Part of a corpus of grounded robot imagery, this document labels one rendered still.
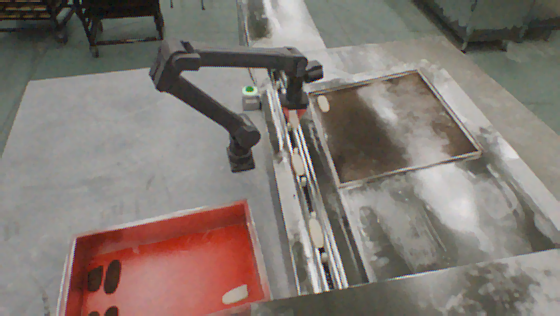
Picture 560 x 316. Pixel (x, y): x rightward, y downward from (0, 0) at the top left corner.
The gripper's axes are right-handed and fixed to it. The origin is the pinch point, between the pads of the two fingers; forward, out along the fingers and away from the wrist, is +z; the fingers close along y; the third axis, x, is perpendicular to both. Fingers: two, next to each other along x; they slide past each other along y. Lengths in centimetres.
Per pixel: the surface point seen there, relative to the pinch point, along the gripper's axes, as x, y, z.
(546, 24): -195, -303, 77
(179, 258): 43, 41, 10
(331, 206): 32.5, -7.0, 11.5
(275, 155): 10.9, 8.3, 7.2
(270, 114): -11.8, 6.8, 7.3
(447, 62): -47, -91, 13
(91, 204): 20, 68, 10
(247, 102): -20.5, 15.1, 7.1
